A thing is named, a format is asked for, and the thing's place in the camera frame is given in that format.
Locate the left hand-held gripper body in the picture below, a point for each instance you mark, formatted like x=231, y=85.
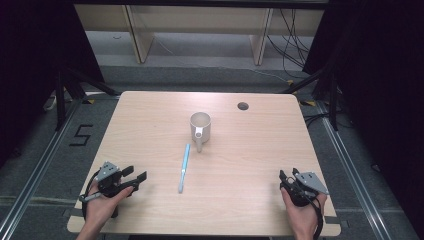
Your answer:
x=111, y=173

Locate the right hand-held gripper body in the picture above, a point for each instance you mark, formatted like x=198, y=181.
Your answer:
x=308, y=183

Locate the person's right hand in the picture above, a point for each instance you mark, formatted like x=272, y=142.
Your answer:
x=305, y=218

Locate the person's left hand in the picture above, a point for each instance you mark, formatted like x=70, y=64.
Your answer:
x=100, y=210

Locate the black tape floor mark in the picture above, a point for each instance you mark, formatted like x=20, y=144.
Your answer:
x=81, y=135

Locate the black metal stand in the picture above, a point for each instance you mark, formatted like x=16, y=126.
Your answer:
x=333, y=100
x=60, y=100

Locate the dark curtain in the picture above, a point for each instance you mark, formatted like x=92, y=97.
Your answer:
x=383, y=83
x=30, y=66

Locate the beige wooden shelf unit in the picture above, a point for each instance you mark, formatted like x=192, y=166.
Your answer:
x=200, y=20

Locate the aluminium floor rail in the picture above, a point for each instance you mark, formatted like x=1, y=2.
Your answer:
x=353, y=166
x=36, y=173

